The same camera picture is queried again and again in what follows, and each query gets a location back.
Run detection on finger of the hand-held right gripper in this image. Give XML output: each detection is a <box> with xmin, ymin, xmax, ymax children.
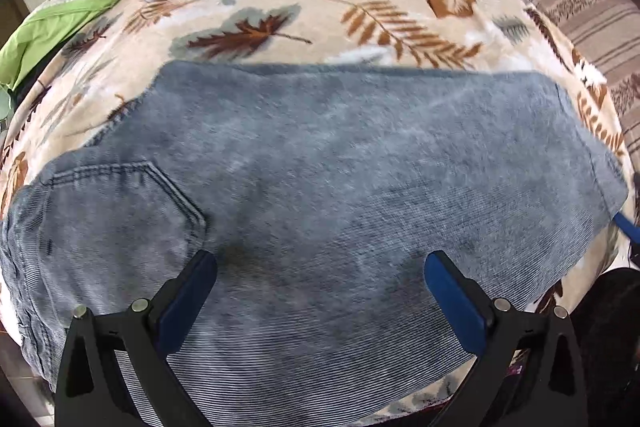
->
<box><xmin>613</xmin><ymin>212</ymin><xmax>640</xmax><ymax>250</ymax></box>

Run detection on grey-blue denim pants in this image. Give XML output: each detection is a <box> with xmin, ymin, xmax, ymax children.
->
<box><xmin>0</xmin><ymin>61</ymin><xmax>630</xmax><ymax>414</ymax></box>

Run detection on beige leaf-print blanket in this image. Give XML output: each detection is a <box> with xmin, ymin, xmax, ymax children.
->
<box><xmin>0</xmin><ymin>0</ymin><xmax>629</xmax><ymax>427</ymax></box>

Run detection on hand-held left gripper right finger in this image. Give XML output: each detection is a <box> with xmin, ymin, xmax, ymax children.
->
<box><xmin>424</xmin><ymin>250</ymin><xmax>589</xmax><ymax>427</ymax></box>

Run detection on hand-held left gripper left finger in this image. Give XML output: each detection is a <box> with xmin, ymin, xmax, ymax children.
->
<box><xmin>54</xmin><ymin>250</ymin><xmax>218</xmax><ymax>427</ymax></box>

